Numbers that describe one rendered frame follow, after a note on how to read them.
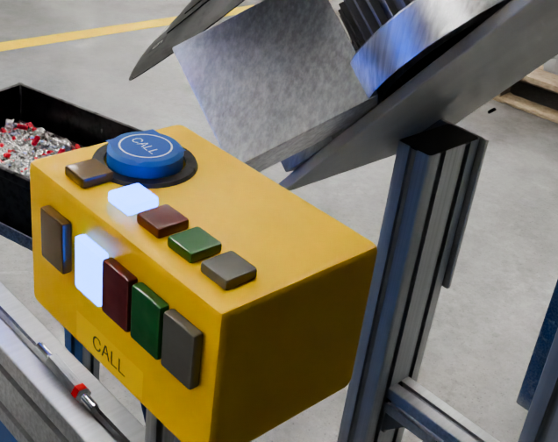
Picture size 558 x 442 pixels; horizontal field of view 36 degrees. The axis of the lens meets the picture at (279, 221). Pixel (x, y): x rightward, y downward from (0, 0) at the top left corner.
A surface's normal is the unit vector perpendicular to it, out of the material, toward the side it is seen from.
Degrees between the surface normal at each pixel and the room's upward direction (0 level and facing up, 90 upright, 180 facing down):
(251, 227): 0
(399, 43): 88
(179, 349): 90
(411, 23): 81
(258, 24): 55
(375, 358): 90
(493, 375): 0
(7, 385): 90
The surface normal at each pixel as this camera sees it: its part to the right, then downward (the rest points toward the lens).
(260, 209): 0.11, -0.86
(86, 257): -0.73, 0.27
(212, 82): -0.11, -0.10
